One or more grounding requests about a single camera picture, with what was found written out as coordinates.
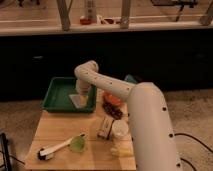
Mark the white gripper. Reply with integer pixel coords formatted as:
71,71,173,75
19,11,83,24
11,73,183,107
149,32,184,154
76,79,91,105

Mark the white towel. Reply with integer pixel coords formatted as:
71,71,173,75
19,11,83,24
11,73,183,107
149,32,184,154
69,94,87,108

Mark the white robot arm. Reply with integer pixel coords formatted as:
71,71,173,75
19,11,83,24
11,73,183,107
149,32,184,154
74,60,183,171

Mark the orange bowl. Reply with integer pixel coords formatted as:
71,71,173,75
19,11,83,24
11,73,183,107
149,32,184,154
103,92,123,106

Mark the green plastic tray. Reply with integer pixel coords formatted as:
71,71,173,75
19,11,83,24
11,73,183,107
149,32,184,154
42,77,97,113

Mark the dark chocolate pieces pile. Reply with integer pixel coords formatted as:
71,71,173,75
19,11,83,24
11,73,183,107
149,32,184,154
102,102,123,120

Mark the green plastic cup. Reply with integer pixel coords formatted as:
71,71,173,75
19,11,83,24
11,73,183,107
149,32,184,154
69,136,85,153

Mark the white round container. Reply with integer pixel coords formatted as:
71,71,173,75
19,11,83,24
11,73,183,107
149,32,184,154
112,120,129,139

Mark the teal sponge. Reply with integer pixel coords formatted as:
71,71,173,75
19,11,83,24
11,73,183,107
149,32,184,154
124,74,138,84

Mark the yellow banana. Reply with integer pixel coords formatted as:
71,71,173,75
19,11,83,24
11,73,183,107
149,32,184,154
110,147,134,157

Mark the white black brush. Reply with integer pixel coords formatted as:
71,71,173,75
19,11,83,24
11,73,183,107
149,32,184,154
37,137,74,160

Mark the red object on shelf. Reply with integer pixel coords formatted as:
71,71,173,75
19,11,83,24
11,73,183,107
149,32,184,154
79,18,92,25

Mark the black stand at left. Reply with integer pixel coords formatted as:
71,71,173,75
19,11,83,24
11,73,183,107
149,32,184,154
0,133,21,171

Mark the black floor cable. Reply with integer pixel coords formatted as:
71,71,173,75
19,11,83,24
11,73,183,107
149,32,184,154
173,132,213,171

